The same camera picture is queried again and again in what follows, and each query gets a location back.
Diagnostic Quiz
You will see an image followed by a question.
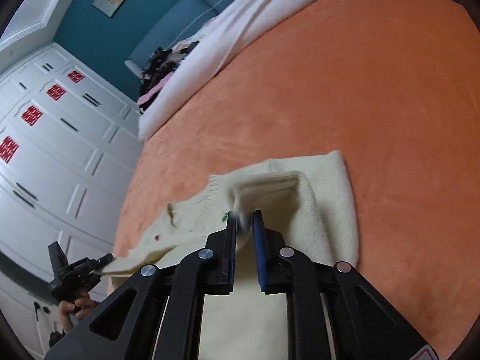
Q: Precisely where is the white wardrobe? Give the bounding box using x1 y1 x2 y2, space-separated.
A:
0 42 146 360

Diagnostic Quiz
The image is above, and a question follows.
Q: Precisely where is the white duvet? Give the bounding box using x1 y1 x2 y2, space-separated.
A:
137 0 362 140

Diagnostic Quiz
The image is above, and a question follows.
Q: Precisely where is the teal padded headboard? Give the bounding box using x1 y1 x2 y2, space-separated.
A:
125 0 298 80

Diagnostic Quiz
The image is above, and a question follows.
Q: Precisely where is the cream knitted sweater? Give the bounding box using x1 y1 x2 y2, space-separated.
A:
100 150 359 360

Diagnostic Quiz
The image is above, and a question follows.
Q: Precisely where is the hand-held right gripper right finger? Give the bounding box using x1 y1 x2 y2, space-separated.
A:
252 210 442 360

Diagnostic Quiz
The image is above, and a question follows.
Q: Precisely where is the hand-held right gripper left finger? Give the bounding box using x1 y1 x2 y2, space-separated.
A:
44 214 238 360

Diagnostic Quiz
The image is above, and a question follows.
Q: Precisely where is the orange blanket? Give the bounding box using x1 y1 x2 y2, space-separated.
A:
110 0 480 360

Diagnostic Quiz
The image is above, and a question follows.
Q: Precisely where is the person's left hand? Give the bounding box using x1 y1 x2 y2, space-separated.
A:
57 295 95 332

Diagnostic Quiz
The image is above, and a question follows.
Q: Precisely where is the pile of dark clothes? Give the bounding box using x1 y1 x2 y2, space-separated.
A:
136 40 202 115

